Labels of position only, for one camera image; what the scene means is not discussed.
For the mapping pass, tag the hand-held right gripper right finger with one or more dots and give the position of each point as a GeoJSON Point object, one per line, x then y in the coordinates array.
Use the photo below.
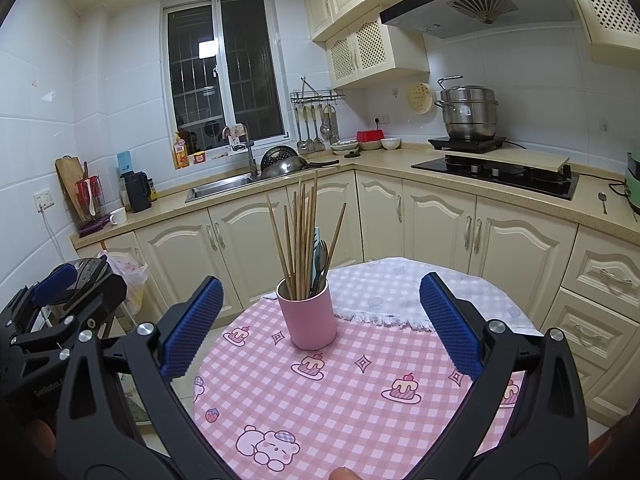
{"type": "Point", "coordinates": [450, 327]}

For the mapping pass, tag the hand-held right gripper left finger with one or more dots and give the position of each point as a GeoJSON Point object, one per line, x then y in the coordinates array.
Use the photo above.
{"type": "Point", "coordinates": [192, 330]}

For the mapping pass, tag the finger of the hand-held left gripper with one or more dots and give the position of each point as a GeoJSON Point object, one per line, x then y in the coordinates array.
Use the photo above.
{"type": "Point", "coordinates": [52, 282]}
{"type": "Point", "coordinates": [100, 295]}

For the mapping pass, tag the pink cup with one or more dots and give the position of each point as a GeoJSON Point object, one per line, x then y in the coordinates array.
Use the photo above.
{"type": "Point", "coordinates": [307, 320]}

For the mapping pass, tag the dark plastic spork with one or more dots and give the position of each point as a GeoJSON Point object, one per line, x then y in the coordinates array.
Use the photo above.
{"type": "Point", "coordinates": [323, 260]}

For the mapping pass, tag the light blue sheathed knife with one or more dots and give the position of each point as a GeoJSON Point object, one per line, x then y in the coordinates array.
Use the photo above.
{"type": "Point", "coordinates": [316, 255]}

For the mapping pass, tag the bundle of wooden chopsticks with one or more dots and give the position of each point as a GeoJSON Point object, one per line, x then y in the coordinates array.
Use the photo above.
{"type": "Point", "coordinates": [305, 220]}

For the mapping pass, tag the person's left hand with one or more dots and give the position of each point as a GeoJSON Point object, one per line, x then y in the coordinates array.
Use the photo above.
{"type": "Point", "coordinates": [40, 435]}

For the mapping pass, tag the person's right hand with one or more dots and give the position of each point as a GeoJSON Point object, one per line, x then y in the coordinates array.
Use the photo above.
{"type": "Point", "coordinates": [345, 474]}

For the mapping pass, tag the metal pot with glass lid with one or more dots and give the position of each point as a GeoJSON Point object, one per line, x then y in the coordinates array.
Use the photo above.
{"type": "Point", "coordinates": [92, 266]}

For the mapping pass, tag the plastic bag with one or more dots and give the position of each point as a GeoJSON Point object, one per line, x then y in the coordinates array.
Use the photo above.
{"type": "Point", "coordinates": [130, 280]}

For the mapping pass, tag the white fringed bear cloth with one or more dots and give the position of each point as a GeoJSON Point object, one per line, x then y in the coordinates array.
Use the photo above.
{"type": "Point", "coordinates": [400, 285]}

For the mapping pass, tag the purple cup rack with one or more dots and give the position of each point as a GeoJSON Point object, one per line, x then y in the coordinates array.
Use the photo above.
{"type": "Point", "coordinates": [95, 225]}

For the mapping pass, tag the white mug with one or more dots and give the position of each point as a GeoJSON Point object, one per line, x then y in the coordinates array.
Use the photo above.
{"type": "Point", "coordinates": [118, 216]}

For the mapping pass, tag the white plastic spoon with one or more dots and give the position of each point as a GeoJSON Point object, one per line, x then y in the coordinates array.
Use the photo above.
{"type": "Point", "coordinates": [91, 200]}

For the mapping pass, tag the red cup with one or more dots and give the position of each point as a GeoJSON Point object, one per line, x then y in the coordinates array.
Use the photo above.
{"type": "Point", "coordinates": [98, 192]}
{"type": "Point", "coordinates": [81, 195]}

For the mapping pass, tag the cream base cabinets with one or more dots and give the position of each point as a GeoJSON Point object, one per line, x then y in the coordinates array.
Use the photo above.
{"type": "Point", "coordinates": [435, 230]}

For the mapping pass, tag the wooden cutting board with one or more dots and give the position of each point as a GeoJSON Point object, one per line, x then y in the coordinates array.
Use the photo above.
{"type": "Point", "coordinates": [70, 185]}

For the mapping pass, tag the black kettle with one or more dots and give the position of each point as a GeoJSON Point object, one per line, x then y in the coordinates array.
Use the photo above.
{"type": "Point", "coordinates": [137, 192]}

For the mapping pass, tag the blue box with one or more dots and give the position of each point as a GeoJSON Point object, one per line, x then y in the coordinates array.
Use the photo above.
{"type": "Point", "coordinates": [125, 162]}

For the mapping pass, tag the cream drawer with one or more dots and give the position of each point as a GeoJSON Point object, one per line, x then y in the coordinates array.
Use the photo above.
{"type": "Point", "coordinates": [610, 270]}
{"type": "Point", "coordinates": [590, 327]}

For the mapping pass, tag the stainless steel sink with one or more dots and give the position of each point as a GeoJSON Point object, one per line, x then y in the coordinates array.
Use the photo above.
{"type": "Point", "coordinates": [220, 190]}

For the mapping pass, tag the pink checked tablecloth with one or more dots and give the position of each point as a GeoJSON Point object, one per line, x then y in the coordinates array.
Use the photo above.
{"type": "Point", "coordinates": [325, 400]}

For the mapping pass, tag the yellow bottle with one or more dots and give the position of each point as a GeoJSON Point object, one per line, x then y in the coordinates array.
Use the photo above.
{"type": "Point", "coordinates": [181, 152]}

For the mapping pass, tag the small yellow box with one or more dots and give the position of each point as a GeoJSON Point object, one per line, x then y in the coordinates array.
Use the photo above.
{"type": "Point", "coordinates": [199, 157]}

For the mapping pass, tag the black gas hob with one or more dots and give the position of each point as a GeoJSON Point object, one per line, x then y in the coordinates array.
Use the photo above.
{"type": "Point", "coordinates": [540, 180]}

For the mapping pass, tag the beige board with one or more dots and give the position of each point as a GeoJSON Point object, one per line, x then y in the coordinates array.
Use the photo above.
{"type": "Point", "coordinates": [505, 160]}

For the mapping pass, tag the metal faucet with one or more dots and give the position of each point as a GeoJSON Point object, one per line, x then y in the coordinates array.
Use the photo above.
{"type": "Point", "coordinates": [248, 155]}

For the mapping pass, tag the black induction cooker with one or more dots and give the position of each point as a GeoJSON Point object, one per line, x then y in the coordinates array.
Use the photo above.
{"type": "Point", "coordinates": [465, 144]}

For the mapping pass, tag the metal wok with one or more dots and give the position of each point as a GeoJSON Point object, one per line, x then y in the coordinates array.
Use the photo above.
{"type": "Point", "coordinates": [290, 167]}

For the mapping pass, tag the white bowl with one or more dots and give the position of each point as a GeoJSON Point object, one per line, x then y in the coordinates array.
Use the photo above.
{"type": "Point", "coordinates": [391, 143]}
{"type": "Point", "coordinates": [370, 145]}
{"type": "Point", "coordinates": [344, 147]}

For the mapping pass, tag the metal colander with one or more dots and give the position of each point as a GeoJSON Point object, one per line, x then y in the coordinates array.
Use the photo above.
{"type": "Point", "coordinates": [280, 155]}

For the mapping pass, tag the metal spoon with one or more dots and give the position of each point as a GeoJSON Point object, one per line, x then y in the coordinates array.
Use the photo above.
{"type": "Point", "coordinates": [603, 200]}

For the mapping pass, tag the pink rag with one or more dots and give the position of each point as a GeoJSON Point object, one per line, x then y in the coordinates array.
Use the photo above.
{"type": "Point", "coordinates": [235, 131]}

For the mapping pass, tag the red box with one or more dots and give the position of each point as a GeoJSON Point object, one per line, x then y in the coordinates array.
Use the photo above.
{"type": "Point", "coordinates": [370, 136]}

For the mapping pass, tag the stainless steel steamer pot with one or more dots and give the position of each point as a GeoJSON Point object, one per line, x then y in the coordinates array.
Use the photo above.
{"type": "Point", "coordinates": [467, 110]}

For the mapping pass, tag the hanging metal kitchen utensil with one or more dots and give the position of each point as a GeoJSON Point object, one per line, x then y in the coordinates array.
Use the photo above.
{"type": "Point", "coordinates": [301, 132]}
{"type": "Point", "coordinates": [318, 132]}
{"type": "Point", "coordinates": [333, 127]}
{"type": "Point", "coordinates": [309, 132]}
{"type": "Point", "coordinates": [326, 122]}

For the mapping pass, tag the round cream steamer plate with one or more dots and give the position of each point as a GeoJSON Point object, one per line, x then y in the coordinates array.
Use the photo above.
{"type": "Point", "coordinates": [419, 97]}

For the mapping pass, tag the green electric cooker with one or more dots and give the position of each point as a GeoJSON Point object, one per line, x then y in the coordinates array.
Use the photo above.
{"type": "Point", "coordinates": [634, 175]}

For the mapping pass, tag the white framed window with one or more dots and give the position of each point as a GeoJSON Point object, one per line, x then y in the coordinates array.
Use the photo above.
{"type": "Point", "coordinates": [225, 70]}

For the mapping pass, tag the cream lattice door cabinet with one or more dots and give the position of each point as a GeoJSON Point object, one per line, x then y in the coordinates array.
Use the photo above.
{"type": "Point", "coordinates": [370, 52]}

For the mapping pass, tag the large cream lattice cabinet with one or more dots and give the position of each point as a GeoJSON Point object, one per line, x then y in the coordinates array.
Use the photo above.
{"type": "Point", "coordinates": [610, 5]}

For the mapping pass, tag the white wall socket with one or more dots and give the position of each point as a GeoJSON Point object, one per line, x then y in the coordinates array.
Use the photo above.
{"type": "Point", "coordinates": [382, 120]}
{"type": "Point", "coordinates": [44, 200]}

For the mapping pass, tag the wall utensil rack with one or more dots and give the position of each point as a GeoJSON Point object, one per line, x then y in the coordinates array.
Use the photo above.
{"type": "Point", "coordinates": [317, 95]}

